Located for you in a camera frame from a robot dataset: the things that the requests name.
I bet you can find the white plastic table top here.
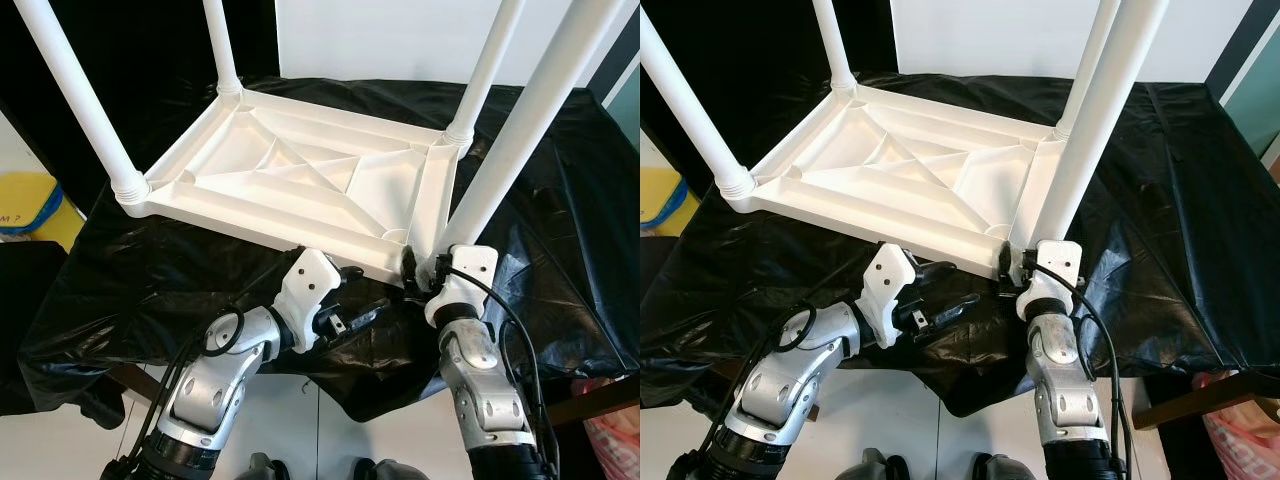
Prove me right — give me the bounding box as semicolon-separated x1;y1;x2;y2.
725;78;1071;281
118;82;473;286

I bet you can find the pink shopping bag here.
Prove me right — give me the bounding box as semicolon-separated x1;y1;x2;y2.
1195;372;1280;480
585;378;641;480

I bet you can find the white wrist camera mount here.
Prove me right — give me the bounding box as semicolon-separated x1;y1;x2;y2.
272;247;341;351
425;245;499;326
860;243;921;349
1017;240;1086;321

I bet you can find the white plastic table leg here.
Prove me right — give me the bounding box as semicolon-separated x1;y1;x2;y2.
435;0;626;259
1050;0;1123;141
443;0;526;146
12;0;151;206
1028;0;1169;251
812;0;858;96
203;0;244;99
640;10;758;199

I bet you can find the black plastic table cover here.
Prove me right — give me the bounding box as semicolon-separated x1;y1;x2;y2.
20;78;641;421
640;72;1280;416

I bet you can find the black open tool bag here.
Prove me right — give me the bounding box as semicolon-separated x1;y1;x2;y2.
0;240;71;416
640;240;681;406

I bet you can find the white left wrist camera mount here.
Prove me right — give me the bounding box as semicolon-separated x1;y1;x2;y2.
272;247;341;351
860;243;921;349

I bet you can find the yellow and blue box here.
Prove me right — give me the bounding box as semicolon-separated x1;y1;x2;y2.
640;165;703;236
0;172;86;251

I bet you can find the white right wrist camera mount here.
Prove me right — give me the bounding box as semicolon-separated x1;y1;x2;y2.
425;245;499;326
1017;240;1086;321

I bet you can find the dark grey robot leg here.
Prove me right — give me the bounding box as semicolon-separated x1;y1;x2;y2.
970;453;1036;480
245;452;291;480
860;450;911;480
350;458;426;480

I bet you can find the dark grey robot left leg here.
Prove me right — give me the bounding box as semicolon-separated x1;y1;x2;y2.
860;450;911;480
245;452;291;480

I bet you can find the dark grey robot right leg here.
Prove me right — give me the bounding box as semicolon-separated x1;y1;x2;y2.
350;458;426;480
970;453;1036;480

